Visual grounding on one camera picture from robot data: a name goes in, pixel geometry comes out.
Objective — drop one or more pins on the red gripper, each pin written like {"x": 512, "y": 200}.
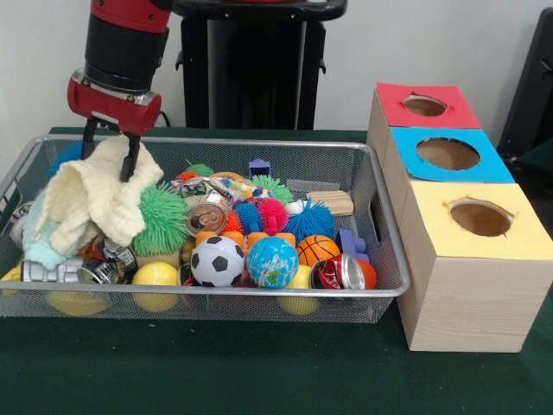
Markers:
{"x": 112, "y": 110}

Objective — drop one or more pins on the cream knitted cloth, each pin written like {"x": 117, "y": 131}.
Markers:
{"x": 99, "y": 194}

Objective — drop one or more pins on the mint green cloth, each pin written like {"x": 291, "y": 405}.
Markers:
{"x": 39, "y": 246}

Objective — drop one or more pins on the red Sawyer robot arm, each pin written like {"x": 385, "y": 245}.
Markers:
{"x": 125, "y": 47}

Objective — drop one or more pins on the wooden box with three holes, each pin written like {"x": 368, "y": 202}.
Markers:
{"x": 475, "y": 302}

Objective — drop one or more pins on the large green spiky ball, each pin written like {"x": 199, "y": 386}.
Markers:
{"x": 160, "y": 216}

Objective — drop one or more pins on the crushed silver can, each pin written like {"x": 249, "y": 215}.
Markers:
{"x": 207, "y": 216}

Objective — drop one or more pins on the yellow ball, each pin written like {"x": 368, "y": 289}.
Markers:
{"x": 155, "y": 274}

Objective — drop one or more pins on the soccer ball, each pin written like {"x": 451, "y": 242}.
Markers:
{"x": 217, "y": 261}

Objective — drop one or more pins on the yellow cheese wedge toy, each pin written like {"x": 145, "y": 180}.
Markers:
{"x": 10, "y": 274}

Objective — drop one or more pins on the globe print ball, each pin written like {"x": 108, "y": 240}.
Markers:
{"x": 273, "y": 263}

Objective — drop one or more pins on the ridged wooden block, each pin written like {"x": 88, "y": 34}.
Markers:
{"x": 332, "y": 202}

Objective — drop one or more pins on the small basketball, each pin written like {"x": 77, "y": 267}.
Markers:
{"x": 317, "y": 250}

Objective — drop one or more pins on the crushed red can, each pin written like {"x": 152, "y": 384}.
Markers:
{"x": 337, "y": 272}

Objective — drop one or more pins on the dark green table cloth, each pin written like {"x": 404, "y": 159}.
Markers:
{"x": 540, "y": 157}
{"x": 259, "y": 372}

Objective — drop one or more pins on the black panel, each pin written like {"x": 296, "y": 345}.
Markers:
{"x": 531, "y": 86}

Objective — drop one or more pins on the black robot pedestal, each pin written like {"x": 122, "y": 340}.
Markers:
{"x": 250, "y": 78}

